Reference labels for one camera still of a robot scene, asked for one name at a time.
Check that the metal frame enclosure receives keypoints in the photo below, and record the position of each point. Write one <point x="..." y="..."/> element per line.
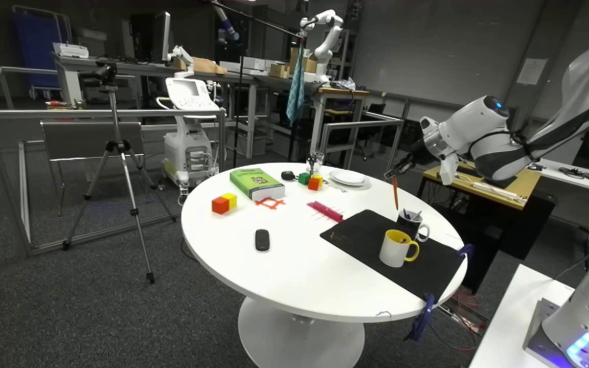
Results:
<point x="35" y="114"/>

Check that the wooden shelf table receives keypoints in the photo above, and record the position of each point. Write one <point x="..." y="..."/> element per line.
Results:
<point x="343" y="92"/>

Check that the small white plate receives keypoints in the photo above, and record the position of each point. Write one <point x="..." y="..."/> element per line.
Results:
<point x="348" y="177"/>

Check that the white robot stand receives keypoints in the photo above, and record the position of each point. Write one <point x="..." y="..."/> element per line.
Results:
<point x="506" y="320"/>

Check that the orange frame-shaped piece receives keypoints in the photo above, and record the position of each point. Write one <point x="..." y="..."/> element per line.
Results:
<point x="261" y="201"/>

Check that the black computer mouse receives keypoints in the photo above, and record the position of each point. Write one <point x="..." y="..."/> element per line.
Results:
<point x="263" y="240"/>

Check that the blue trolley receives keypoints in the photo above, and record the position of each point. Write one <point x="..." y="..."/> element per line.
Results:
<point x="35" y="41"/>

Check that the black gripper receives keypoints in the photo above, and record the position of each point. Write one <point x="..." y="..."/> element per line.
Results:
<point x="422" y="158"/>

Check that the cardboard box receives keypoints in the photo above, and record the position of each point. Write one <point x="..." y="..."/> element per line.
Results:
<point x="206" y="66"/>
<point x="280" y="71"/>

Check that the white mug yellow interior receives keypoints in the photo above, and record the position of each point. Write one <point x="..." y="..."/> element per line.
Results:
<point x="393" y="251"/>

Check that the green block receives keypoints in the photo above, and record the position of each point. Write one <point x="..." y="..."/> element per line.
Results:
<point x="304" y="179"/>

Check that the background workbench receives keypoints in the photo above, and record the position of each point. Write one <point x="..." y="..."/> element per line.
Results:
<point x="144" y="69"/>

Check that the dark and white mug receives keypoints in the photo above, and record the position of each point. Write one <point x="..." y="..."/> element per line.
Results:
<point x="411" y="228"/>

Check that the pink comb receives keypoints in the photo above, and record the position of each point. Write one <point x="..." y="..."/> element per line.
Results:
<point x="327" y="212"/>

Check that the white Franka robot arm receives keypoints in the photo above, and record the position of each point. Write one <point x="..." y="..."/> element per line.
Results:
<point x="479" y="124"/>

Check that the tall clear glass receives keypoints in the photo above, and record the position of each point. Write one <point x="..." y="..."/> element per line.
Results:
<point x="316" y="167"/>

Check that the black boom stand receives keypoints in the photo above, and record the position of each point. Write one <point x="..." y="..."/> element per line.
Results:
<point x="241" y="103"/>

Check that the grey robot mounting plate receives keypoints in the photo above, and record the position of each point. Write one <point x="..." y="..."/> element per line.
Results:
<point x="536" y="334"/>

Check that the black table mat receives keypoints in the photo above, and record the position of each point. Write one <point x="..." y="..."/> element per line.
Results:
<point x="363" y="236"/>

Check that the yellow cube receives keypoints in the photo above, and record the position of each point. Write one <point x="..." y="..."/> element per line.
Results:
<point x="233" y="200"/>

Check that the small black oval object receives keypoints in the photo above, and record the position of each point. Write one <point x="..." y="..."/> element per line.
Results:
<point x="288" y="174"/>

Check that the grey panel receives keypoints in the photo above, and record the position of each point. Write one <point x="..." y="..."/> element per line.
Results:
<point x="90" y="140"/>

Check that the metal railing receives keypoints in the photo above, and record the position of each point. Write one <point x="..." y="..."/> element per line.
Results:
<point x="359" y="124"/>

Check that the green book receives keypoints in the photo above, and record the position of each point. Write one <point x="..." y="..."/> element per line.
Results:
<point x="257" y="184"/>

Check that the white machine on cart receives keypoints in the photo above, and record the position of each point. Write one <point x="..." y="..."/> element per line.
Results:
<point x="190" y="155"/>

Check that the white paper sheet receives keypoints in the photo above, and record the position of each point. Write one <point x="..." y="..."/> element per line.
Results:
<point x="532" y="72"/>

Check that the stack of white plates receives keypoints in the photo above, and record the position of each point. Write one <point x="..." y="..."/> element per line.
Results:
<point x="333" y="182"/>

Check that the black tripod camera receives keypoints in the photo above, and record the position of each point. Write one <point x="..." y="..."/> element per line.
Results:
<point x="105" y="72"/>

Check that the orange cube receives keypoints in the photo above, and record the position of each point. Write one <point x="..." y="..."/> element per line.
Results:
<point x="219" y="206"/>

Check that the red block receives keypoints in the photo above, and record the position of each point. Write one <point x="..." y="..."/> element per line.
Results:
<point x="316" y="182"/>

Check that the blue tape strip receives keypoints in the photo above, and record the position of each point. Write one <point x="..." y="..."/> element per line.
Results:
<point x="421" y="323"/>
<point x="465" y="255"/>

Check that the teal hanging cloth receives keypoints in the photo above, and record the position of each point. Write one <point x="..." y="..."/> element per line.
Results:
<point x="296" y="92"/>

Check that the wooden top side table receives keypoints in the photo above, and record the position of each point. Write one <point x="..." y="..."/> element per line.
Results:
<point x="485" y="193"/>

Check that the white bench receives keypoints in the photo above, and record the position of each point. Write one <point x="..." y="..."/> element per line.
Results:
<point x="581" y="180"/>

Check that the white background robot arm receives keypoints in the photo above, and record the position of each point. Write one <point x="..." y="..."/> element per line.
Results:
<point x="328" y="41"/>

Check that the white table pedestal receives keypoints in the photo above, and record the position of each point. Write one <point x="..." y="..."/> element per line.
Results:
<point x="301" y="338"/>

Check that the grey camera tripod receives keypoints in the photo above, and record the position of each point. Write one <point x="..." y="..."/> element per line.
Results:
<point x="121" y="145"/>

